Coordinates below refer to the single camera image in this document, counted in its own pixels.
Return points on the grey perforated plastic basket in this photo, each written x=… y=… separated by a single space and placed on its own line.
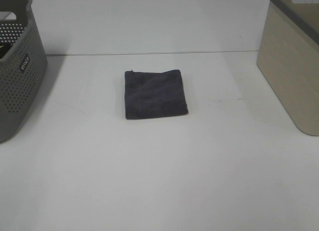
x=23 y=64

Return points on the dark grey towel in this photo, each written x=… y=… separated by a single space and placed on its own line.
x=154 y=95

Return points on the beige plastic storage bin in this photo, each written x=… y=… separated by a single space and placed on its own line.
x=288 y=58

